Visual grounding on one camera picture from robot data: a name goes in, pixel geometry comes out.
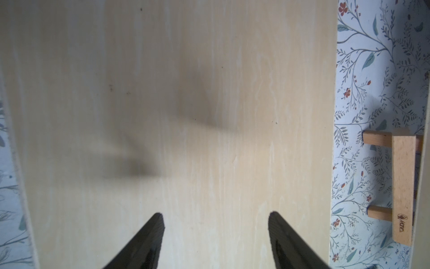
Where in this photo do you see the wooden easel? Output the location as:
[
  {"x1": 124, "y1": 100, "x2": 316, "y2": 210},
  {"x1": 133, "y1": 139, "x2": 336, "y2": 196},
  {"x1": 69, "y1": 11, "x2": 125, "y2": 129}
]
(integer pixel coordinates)
[{"x1": 363, "y1": 129, "x2": 424, "y2": 247}]

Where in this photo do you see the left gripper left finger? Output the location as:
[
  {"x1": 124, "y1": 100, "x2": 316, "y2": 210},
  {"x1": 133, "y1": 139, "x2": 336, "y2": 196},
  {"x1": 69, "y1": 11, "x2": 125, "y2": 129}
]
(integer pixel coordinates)
[{"x1": 104, "y1": 213, "x2": 165, "y2": 269}]

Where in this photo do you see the plywood board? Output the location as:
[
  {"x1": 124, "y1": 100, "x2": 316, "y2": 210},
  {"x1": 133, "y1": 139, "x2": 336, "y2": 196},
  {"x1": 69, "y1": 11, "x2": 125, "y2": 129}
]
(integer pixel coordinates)
[
  {"x1": 1, "y1": 1, "x2": 338, "y2": 269},
  {"x1": 409, "y1": 106, "x2": 430, "y2": 269}
]

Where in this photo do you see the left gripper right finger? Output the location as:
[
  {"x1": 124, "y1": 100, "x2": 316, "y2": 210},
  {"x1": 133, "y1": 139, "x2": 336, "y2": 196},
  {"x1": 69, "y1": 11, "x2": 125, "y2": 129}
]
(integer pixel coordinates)
[{"x1": 268, "y1": 211, "x2": 329, "y2": 269}]

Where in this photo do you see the floral patterned table mat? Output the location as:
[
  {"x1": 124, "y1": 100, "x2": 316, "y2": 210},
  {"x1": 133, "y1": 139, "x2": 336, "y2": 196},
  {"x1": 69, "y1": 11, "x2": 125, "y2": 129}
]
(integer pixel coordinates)
[{"x1": 1, "y1": 1, "x2": 430, "y2": 269}]

